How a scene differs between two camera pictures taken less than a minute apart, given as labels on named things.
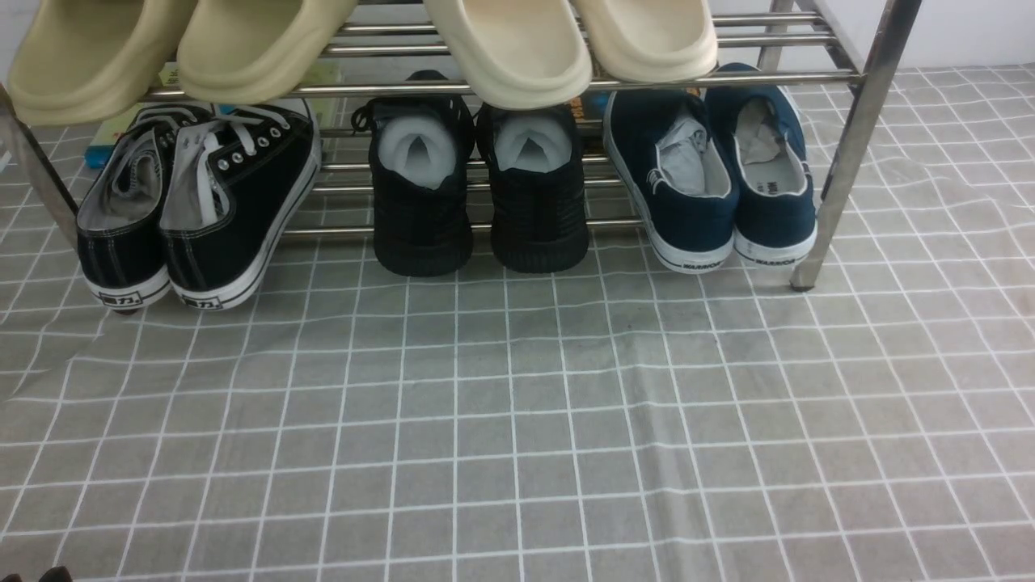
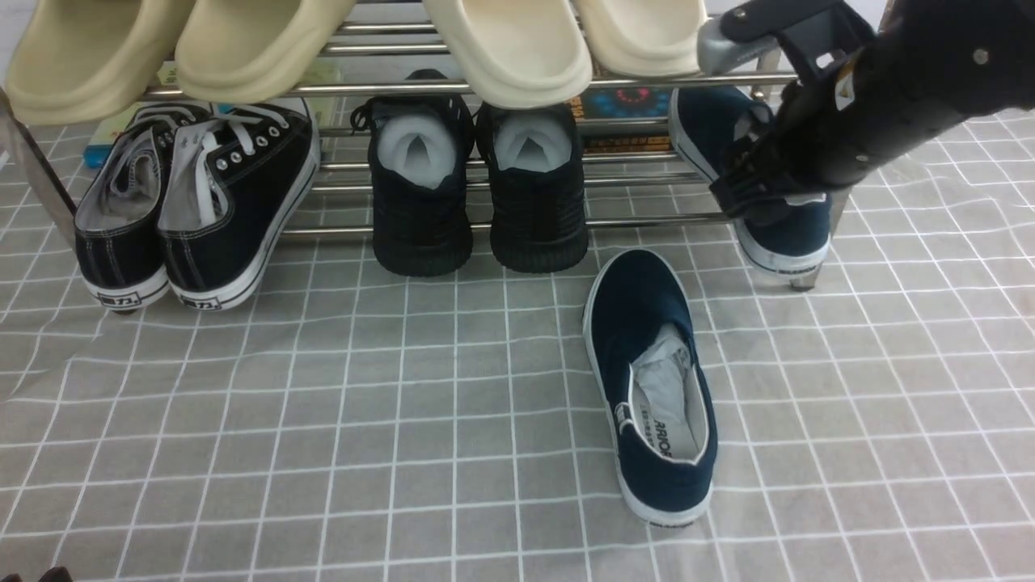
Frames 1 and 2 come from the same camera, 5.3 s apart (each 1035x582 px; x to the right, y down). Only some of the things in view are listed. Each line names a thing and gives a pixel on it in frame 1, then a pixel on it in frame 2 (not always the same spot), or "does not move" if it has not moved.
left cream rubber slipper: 520,55 does not move
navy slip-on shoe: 673,164 to 643,353
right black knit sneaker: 540,220 does not move
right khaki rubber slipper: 255,52 does not move
